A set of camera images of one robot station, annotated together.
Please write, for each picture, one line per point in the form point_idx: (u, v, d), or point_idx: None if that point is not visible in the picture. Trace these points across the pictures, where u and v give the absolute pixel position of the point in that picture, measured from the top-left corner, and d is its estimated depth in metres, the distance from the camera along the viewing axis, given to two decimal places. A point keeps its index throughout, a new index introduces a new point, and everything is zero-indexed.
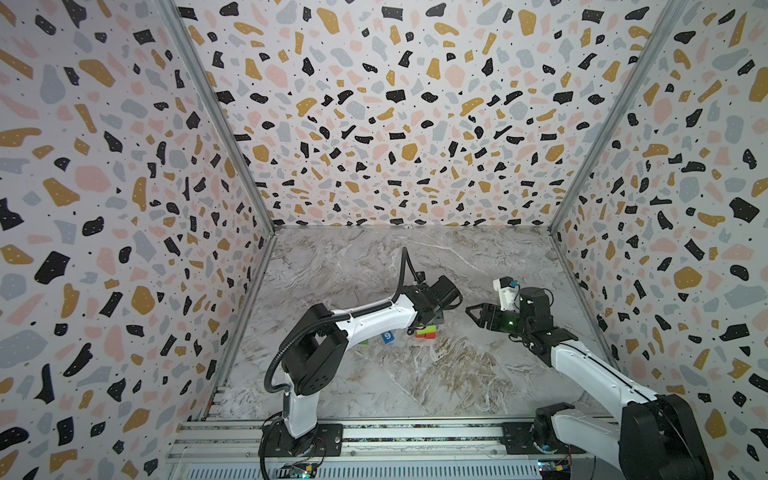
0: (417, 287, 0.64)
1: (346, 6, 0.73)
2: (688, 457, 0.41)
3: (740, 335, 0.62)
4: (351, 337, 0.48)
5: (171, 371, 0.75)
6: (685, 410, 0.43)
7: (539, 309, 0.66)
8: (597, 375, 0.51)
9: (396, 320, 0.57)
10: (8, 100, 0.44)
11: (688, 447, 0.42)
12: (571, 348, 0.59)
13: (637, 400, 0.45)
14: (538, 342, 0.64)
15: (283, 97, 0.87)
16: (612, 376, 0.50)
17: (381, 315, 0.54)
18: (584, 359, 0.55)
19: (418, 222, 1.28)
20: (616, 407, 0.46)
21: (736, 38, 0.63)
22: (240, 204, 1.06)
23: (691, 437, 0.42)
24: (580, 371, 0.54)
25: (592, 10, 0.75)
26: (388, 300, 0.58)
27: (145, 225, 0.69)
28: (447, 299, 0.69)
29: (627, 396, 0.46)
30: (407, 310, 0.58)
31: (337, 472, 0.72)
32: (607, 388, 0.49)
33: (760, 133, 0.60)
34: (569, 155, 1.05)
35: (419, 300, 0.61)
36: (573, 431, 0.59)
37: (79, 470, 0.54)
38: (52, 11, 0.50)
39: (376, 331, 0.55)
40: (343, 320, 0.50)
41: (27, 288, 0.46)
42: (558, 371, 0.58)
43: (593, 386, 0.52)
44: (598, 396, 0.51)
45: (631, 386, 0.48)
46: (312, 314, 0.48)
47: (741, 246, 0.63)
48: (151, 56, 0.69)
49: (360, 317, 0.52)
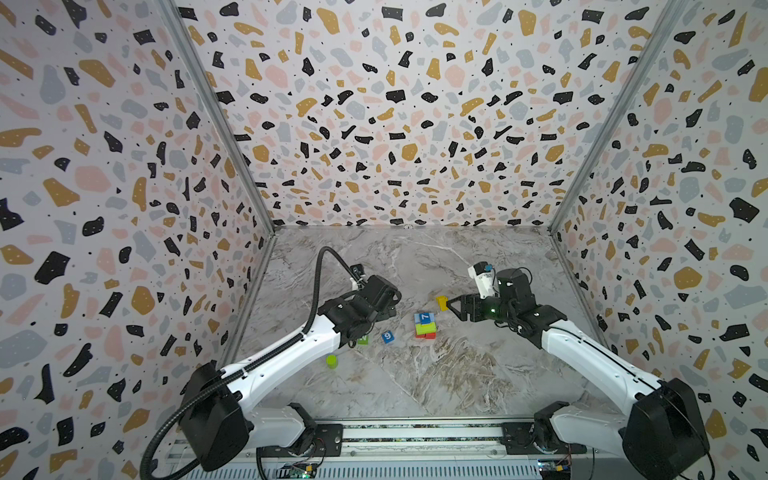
0: (341, 301, 0.56)
1: (346, 6, 0.73)
2: (690, 436, 0.43)
3: (740, 335, 0.62)
4: (249, 393, 0.41)
5: (171, 371, 0.75)
6: (687, 394, 0.42)
7: (520, 290, 0.63)
8: (598, 363, 0.49)
9: (314, 351, 0.50)
10: (8, 100, 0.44)
11: (692, 427, 0.42)
12: (564, 332, 0.55)
13: (642, 391, 0.44)
14: (526, 324, 0.60)
15: (283, 98, 0.88)
16: (611, 365, 0.48)
17: (288, 356, 0.46)
18: (580, 345, 0.52)
19: (418, 222, 1.28)
20: (620, 398, 0.45)
21: (736, 38, 0.63)
22: (240, 204, 1.06)
23: (694, 417, 0.42)
24: (577, 357, 0.52)
25: (592, 10, 0.75)
26: (301, 330, 0.50)
27: (145, 225, 0.69)
28: (383, 303, 0.61)
29: (633, 386, 0.45)
30: (325, 336, 0.50)
31: (337, 471, 0.72)
32: (609, 378, 0.47)
33: (760, 133, 0.60)
34: (569, 155, 1.05)
35: (345, 316, 0.54)
36: (574, 433, 0.59)
37: (78, 470, 0.53)
38: (52, 10, 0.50)
39: (284, 373, 0.46)
40: (235, 379, 0.42)
41: (27, 288, 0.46)
42: (548, 353, 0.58)
43: (592, 373, 0.50)
44: (600, 384, 0.49)
45: (633, 375, 0.46)
46: (201, 381, 0.40)
47: (741, 246, 0.63)
48: (151, 56, 0.69)
49: (259, 367, 0.44)
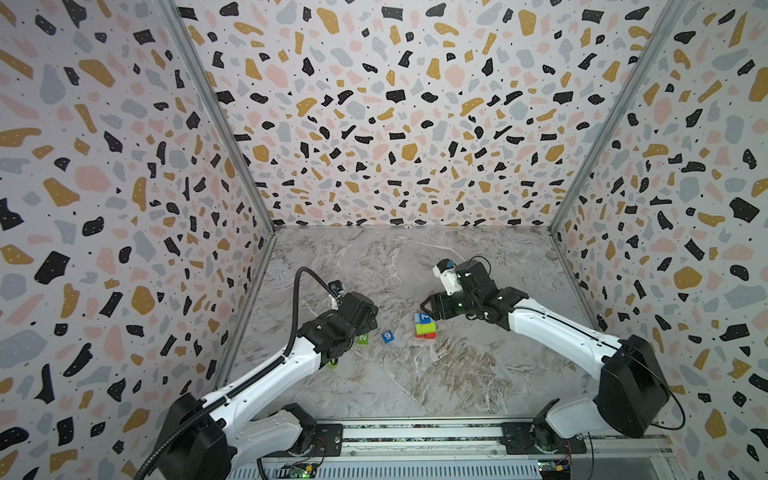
0: (320, 322, 0.58)
1: (345, 6, 0.73)
2: (654, 386, 0.46)
3: (740, 335, 0.62)
4: (233, 420, 0.41)
5: (171, 371, 0.75)
6: (645, 349, 0.45)
7: (476, 279, 0.64)
8: (563, 335, 0.50)
9: (297, 372, 0.51)
10: (8, 100, 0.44)
11: (654, 379, 0.45)
12: (528, 311, 0.56)
13: (607, 353, 0.46)
14: (492, 309, 0.61)
15: (283, 98, 0.88)
16: (575, 334, 0.50)
17: (271, 379, 0.47)
18: (544, 320, 0.54)
19: (418, 222, 1.28)
20: (589, 364, 0.47)
21: (736, 38, 0.63)
22: (240, 204, 1.06)
23: (655, 370, 0.45)
24: (544, 332, 0.53)
25: (592, 10, 0.75)
26: (282, 353, 0.51)
27: (145, 225, 0.69)
28: (360, 320, 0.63)
29: (598, 350, 0.46)
30: (306, 356, 0.52)
31: (337, 471, 0.72)
32: (576, 347, 0.48)
33: (760, 133, 0.60)
34: (569, 155, 1.05)
35: (324, 337, 0.55)
36: (572, 426, 0.59)
37: (78, 469, 0.53)
38: (52, 10, 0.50)
39: (268, 399, 0.48)
40: (218, 407, 0.42)
41: (27, 288, 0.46)
42: (517, 333, 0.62)
43: (558, 344, 0.51)
44: (565, 354, 0.51)
45: (596, 340, 0.48)
46: (180, 413, 0.40)
47: (740, 246, 0.63)
48: (151, 56, 0.69)
49: (242, 392, 0.44)
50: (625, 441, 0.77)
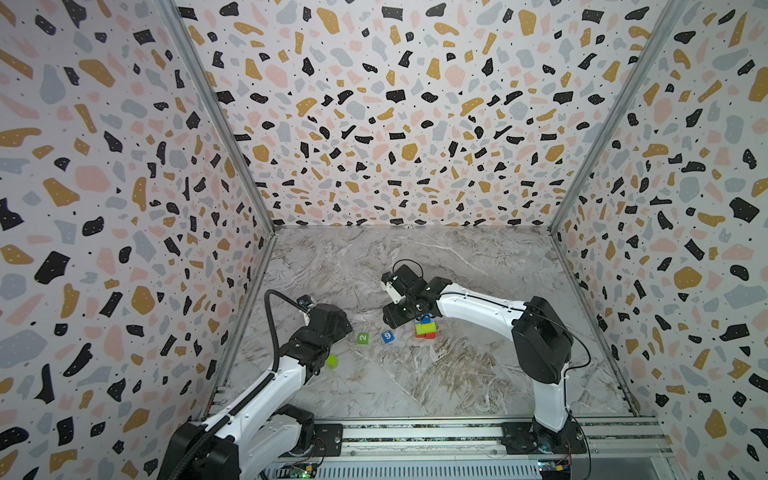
0: (297, 342, 0.62)
1: (345, 6, 0.73)
2: (558, 336, 0.52)
3: (740, 335, 0.62)
4: (240, 437, 0.43)
5: (171, 371, 0.75)
6: (546, 306, 0.52)
7: (404, 281, 0.70)
8: (482, 309, 0.56)
9: (288, 387, 0.54)
10: (8, 100, 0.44)
11: (557, 331, 0.52)
12: (453, 294, 0.61)
13: (516, 316, 0.52)
14: (424, 301, 0.65)
15: (283, 97, 0.87)
16: (491, 306, 0.56)
17: (267, 394, 0.49)
18: (465, 300, 0.59)
19: (418, 222, 1.28)
20: (505, 330, 0.53)
21: (736, 38, 0.63)
22: (240, 204, 1.06)
23: (556, 321, 0.52)
24: (467, 311, 0.59)
25: (593, 10, 0.75)
26: (270, 370, 0.54)
27: (145, 225, 0.69)
28: (332, 328, 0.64)
29: (509, 315, 0.53)
30: (294, 370, 0.55)
31: (337, 471, 0.72)
32: (492, 317, 0.54)
33: (760, 133, 0.60)
34: (569, 155, 1.05)
35: (304, 353, 0.59)
36: (553, 413, 0.61)
37: (79, 469, 0.54)
38: (53, 11, 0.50)
39: (267, 415, 0.50)
40: (223, 426, 0.43)
41: (27, 288, 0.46)
42: (447, 316, 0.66)
43: (480, 319, 0.57)
44: (487, 326, 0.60)
45: (507, 307, 0.54)
46: (184, 441, 0.40)
47: (741, 246, 0.63)
48: (151, 56, 0.69)
49: (244, 408, 0.46)
50: (624, 441, 0.77)
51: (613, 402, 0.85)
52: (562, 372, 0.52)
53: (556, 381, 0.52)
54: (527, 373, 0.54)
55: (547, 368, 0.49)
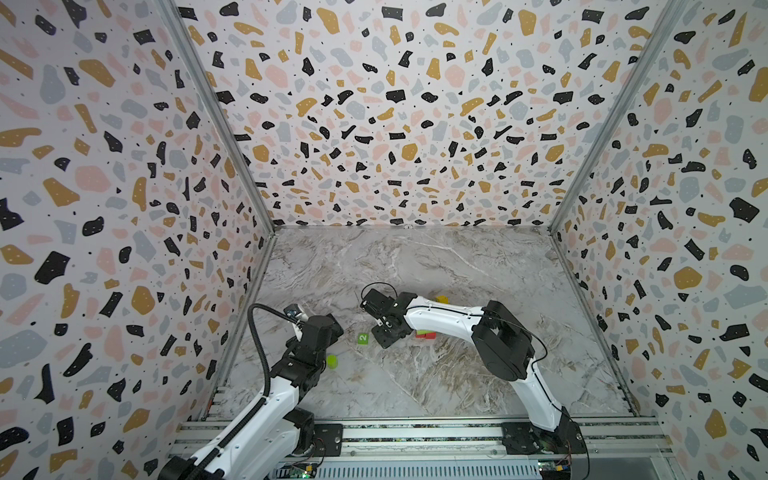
0: (290, 359, 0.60)
1: (345, 6, 0.73)
2: (516, 335, 0.56)
3: (740, 335, 0.62)
4: (230, 470, 0.42)
5: (171, 371, 0.75)
6: (501, 309, 0.56)
7: (374, 303, 0.73)
8: (447, 319, 0.59)
9: (279, 411, 0.53)
10: (7, 100, 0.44)
11: (514, 331, 0.56)
12: (418, 307, 0.64)
13: (474, 322, 0.55)
14: (393, 317, 0.68)
15: (283, 97, 0.87)
16: (452, 314, 0.59)
17: (259, 421, 0.49)
18: (430, 311, 0.62)
19: (418, 222, 1.28)
20: (468, 335, 0.55)
21: (736, 38, 0.63)
22: (240, 204, 1.06)
23: (513, 322, 0.56)
24: (432, 321, 0.61)
25: (592, 10, 0.75)
26: (262, 394, 0.53)
27: (145, 225, 0.69)
28: (324, 341, 0.66)
29: (469, 322, 0.56)
30: (286, 392, 0.55)
31: (337, 472, 0.72)
32: (456, 325, 0.57)
33: (760, 133, 0.60)
34: (569, 155, 1.05)
35: (298, 372, 0.59)
36: (541, 412, 0.62)
37: (78, 470, 0.53)
38: (53, 10, 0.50)
39: (261, 438, 0.50)
40: (212, 460, 0.42)
41: (27, 288, 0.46)
42: (416, 328, 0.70)
43: (445, 328, 0.60)
44: (451, 332, 0.60)
45: (467, 314, 0.57)
46: (174, 476, 0.40)
47: (741, 246, 0.63)
48: (151, 56, 0.69)
49: (234, 439, 0.45)
50: (625, 441, 0.77)
51: (613, 402, 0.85)
52: (529, 368, 0.58)
53: (522, 377, 0.55)
54: (498, 376, 0.57)
55: (509, 365, 0.53)
